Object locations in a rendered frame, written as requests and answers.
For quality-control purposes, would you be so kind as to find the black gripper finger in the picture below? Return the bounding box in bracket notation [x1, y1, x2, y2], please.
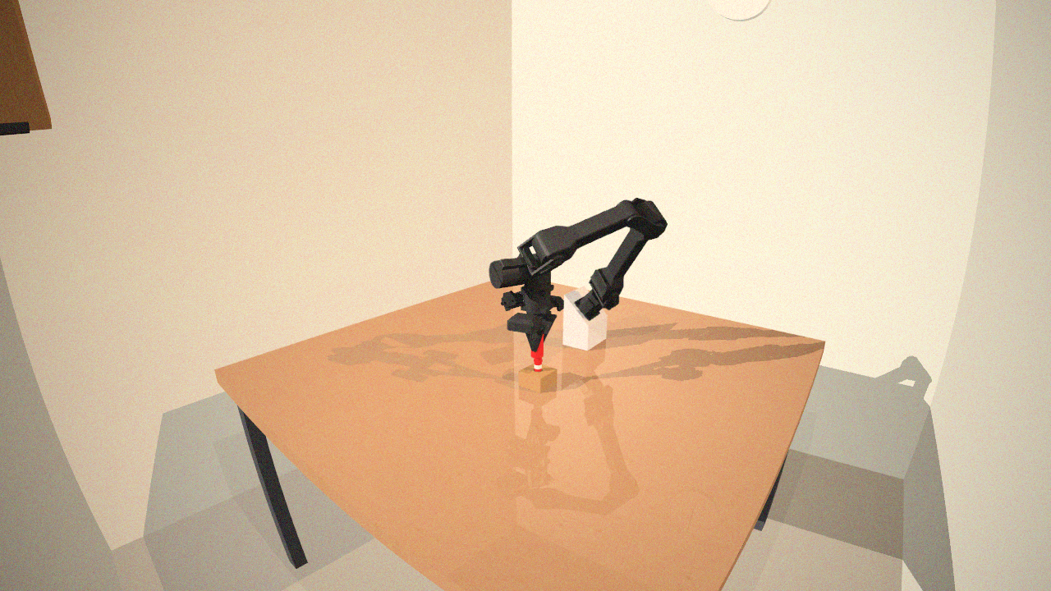
[542, 314, 557, 341]
[526, 324, 547, 351]

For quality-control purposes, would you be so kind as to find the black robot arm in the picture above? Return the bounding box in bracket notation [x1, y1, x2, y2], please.
[489, 198, 668, 321]

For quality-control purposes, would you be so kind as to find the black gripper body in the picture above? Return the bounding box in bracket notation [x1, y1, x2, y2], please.
[507, 282, 564, 334]

